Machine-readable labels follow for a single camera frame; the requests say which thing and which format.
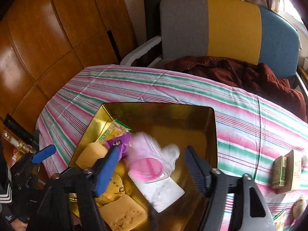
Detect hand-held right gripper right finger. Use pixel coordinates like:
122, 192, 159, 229
184, 146, 277, 231

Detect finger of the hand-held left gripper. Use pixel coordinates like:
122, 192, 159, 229
14, 144, 57, 174

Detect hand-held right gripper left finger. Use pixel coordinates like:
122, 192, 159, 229
26, 146, 122, 231

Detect yellow plush toy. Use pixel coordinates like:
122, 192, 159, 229
95, 173, 126, 207

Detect yellow sponge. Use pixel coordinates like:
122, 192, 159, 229
99, 194, 148, 231
76, 142, 109, 170

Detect purple snack packet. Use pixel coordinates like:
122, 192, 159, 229
104, 132, 133, 159

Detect green cracker packet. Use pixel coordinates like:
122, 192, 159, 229
98, 118, 132, 145

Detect white foam block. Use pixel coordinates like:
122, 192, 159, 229
127, 171, 185, 213

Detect plastic bag with pink lid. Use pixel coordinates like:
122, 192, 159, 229
125, 131, 181, 182

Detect golden tin box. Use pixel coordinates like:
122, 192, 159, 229
69, 102, 218, 231

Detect glass bottle with gold cap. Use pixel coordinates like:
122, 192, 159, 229
2, 130, 36, 154

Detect black pole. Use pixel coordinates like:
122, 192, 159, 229
3, 114, 39, 147

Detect green patterned box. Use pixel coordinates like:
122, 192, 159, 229
271, 156, 288, 189

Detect striped pink green cloth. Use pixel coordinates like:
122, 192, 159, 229
36, 64, 308, 231

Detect green snack packet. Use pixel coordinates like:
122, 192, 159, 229
273, 209, 287, 231

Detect beige cardboard box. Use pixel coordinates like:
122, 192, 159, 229
277, 149, 304, 194

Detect brown red jacket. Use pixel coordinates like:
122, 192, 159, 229
157, 56, 308, 123

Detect small plush doll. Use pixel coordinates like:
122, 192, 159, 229
292, 195, 307, 220

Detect wooden wardrobe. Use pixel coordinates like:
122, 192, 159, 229
0, 0, 137, 137

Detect grey yellow blue chair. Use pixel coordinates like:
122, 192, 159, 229
119, 0, 308, 94

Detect window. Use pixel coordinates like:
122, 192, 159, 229
279, 0, 308, 29

